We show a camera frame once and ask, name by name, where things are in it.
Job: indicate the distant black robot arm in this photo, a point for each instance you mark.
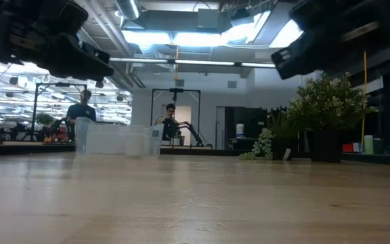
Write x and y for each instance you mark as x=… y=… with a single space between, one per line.
x=191 y=130

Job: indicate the red box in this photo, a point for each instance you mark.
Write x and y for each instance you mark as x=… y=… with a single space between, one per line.
x=347 y=148

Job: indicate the light green cup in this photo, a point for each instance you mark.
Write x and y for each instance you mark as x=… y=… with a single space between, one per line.
x=368 y=144

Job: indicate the linear ceiling light bar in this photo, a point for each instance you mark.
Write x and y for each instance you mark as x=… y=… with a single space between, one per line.
x=195 y=62

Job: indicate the white-flowered potted plant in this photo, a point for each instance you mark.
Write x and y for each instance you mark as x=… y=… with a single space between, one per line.
x=330 y=101

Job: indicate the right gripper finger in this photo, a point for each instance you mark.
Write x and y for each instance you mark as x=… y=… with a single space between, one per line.
x=310 y=45
x=310 y=64

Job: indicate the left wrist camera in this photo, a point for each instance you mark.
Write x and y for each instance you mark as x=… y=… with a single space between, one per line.
x=73 y=17

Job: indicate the small distant green plant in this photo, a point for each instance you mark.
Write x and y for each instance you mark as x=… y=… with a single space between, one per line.
x=44 y=120

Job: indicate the white blue box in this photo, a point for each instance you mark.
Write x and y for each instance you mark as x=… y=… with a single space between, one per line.
x=357 y=147

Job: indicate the dark green cup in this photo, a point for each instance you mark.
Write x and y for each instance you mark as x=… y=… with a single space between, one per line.
x=378 y=146

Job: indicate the black gantry frame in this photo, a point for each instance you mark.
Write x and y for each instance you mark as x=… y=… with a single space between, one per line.
x=175 y=91
x=61 y=84

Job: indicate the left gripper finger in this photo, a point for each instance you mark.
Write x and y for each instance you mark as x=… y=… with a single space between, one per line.
x=80 y=69
x=95 y=53

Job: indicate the clear plastic basket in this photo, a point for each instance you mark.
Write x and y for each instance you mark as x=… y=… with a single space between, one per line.
x=81 y=135

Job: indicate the ceiling light panel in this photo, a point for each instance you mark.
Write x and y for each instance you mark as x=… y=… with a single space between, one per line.
x=195 y=38

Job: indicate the black cabinet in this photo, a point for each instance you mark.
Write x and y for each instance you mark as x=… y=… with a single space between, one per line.
x=252 y=125

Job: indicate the grey ceiling box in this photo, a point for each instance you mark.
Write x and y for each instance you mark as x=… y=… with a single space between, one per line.
x=209 y=18

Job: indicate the white canister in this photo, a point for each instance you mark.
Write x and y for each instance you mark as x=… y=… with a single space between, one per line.
x=240 y=130

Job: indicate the succulent potted plant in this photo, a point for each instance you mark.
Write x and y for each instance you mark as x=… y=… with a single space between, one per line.
x=283 y=130

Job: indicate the person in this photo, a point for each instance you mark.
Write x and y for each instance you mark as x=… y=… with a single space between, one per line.
x=81 y=112
x=169 y=118

